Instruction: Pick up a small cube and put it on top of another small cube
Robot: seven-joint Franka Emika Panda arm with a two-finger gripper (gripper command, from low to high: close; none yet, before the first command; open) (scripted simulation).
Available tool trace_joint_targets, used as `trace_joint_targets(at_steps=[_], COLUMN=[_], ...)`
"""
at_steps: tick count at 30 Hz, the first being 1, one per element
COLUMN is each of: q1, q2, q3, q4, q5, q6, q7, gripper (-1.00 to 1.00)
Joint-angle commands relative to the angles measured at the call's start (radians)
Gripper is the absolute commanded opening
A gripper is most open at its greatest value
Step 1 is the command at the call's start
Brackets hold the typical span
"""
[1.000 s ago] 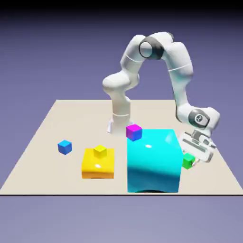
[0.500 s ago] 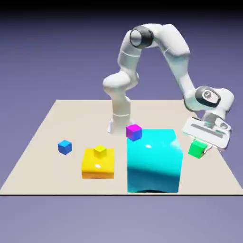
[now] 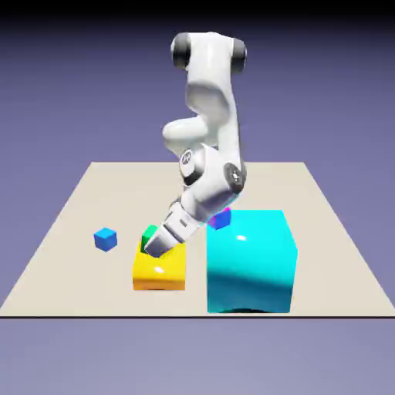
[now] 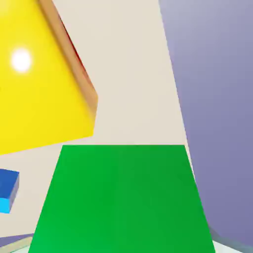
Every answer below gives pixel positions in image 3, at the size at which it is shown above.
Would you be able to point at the small blue cube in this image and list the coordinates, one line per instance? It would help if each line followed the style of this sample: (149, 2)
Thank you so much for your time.
(105, 239)

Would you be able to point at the large yellow box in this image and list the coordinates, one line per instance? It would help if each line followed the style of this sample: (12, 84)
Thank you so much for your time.
(159, 270)

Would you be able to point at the small purple cube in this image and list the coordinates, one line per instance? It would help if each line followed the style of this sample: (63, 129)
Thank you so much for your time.
(220, 219)

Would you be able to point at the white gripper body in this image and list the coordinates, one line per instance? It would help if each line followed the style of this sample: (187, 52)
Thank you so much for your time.
(160, 242)

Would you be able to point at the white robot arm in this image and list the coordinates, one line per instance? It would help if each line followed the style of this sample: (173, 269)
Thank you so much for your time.
(213, 123)

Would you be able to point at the small green cube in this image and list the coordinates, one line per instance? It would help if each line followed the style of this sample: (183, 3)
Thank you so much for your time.
(147, 236)

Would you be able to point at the large cyan box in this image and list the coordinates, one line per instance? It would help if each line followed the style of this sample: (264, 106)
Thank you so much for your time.
(250, 262)

